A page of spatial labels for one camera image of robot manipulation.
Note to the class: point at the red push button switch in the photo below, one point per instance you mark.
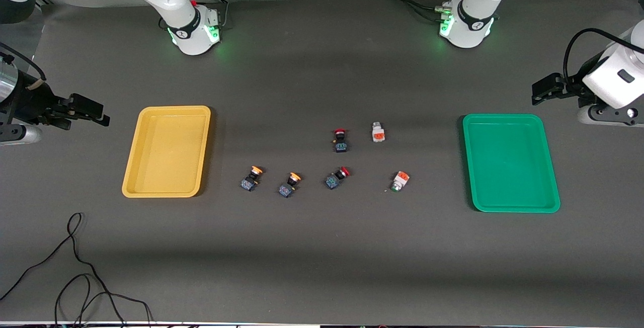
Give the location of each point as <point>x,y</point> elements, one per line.
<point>332,182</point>
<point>341,146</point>

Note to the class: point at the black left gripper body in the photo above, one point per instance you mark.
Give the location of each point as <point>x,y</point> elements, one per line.
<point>575,88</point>

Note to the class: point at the white orange switch block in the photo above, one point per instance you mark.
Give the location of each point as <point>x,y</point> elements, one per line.
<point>378,133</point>

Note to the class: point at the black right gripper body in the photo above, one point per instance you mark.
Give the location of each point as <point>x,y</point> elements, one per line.
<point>31,102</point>

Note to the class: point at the yellow plastic tray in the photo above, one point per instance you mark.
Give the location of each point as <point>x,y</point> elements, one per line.
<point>168,152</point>

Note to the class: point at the yellow push button switch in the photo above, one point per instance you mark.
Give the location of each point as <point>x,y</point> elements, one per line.
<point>286,190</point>
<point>249,183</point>

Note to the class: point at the green plastic tray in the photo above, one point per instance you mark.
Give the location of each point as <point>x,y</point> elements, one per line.
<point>510,162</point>

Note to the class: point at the green push button white body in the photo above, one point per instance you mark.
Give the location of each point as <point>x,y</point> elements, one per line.
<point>401,179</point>

